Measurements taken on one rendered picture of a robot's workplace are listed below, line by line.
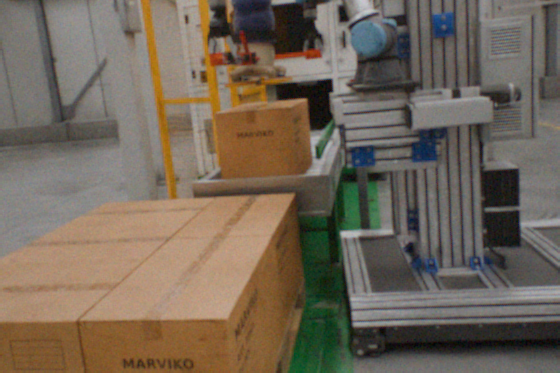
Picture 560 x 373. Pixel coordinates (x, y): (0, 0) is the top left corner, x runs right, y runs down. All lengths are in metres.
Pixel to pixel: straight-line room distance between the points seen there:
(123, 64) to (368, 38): 2.03
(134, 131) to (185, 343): 2.27
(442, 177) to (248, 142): 0.95
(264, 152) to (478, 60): 1.06
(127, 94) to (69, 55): 9.25
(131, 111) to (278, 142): 1.29
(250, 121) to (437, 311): 1.21
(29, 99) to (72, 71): 1.27
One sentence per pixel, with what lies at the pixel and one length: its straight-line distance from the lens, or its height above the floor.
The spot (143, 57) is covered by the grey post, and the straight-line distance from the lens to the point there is 5.68.
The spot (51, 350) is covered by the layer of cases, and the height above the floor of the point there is 0.46.
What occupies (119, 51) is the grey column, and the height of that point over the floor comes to 1.35.
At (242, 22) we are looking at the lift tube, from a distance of 2.56.
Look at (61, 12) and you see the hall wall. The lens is 12.73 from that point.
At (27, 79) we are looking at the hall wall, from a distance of 13.14.
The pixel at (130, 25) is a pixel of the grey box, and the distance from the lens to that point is 3.37.
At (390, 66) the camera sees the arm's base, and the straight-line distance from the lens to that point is 1.89.
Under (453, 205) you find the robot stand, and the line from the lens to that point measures 2.20.
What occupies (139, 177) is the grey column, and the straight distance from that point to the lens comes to 3.47.
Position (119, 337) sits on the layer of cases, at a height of 0.50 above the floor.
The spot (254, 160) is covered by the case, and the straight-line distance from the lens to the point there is 2.49.
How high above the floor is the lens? 1.12
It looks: 10 degrees down
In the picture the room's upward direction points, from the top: 6 degrees counter-clockwise
